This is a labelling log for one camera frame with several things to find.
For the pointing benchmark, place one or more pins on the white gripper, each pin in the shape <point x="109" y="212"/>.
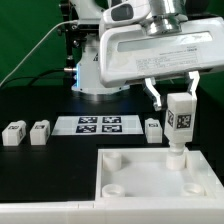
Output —
<point x="128" y="54"/>

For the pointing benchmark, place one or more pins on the white square table top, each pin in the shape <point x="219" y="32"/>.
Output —
<point x="142" y="173"/>

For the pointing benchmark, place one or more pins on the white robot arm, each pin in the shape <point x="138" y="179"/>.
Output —
<point x="165" y="17"/>

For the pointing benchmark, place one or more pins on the white sheet with tags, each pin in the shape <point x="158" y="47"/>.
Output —
<point x="98" y="125"/>

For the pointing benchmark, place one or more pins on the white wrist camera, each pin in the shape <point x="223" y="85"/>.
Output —
<point x="126" y="13"/>

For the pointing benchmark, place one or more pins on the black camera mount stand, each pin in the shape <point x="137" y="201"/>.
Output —
<point x="73" y="37"/>

